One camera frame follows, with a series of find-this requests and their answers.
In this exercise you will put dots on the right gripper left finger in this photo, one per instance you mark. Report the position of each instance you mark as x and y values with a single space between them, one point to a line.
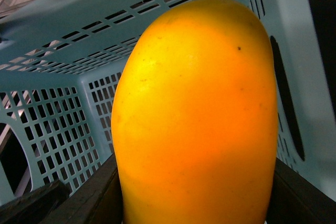
98 200

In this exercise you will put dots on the light blue plastic basket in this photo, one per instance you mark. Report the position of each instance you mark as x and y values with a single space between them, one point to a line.
61 61

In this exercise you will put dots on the yellow mango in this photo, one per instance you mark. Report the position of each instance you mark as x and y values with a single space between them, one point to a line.
194 118

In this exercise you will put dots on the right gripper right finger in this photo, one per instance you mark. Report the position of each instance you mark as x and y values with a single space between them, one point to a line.
295 200

